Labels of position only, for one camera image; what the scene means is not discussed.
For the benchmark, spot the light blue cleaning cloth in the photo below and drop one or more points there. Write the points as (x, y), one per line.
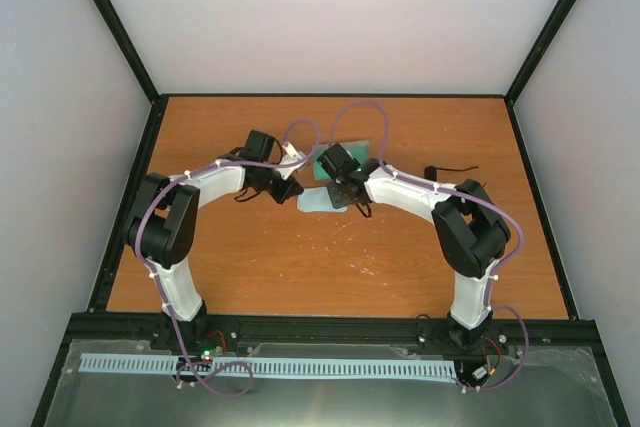
(317, 200)

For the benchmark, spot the light blue slotted cable duct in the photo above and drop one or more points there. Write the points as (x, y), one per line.
(273, 368)

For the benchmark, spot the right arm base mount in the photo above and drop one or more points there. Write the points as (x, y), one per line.
(446, 335)

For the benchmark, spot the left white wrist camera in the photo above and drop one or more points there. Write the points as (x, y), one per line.
(292, 161)

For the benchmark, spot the black aluminium frame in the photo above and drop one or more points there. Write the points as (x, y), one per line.
(97, 324)

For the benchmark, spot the grey leather glasses case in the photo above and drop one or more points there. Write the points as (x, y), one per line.
(359, 149)

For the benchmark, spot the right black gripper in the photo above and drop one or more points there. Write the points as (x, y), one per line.
(337, 200)

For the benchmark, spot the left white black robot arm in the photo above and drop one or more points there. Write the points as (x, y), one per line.
(160, 227)

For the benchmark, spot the black sunglasses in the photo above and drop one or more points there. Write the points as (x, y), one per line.
(431, 172)

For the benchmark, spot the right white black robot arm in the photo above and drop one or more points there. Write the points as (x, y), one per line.
(471, 233)

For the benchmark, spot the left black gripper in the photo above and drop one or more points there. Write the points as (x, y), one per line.
(292, 187)

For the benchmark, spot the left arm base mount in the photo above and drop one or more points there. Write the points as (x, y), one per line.
(204, 333)

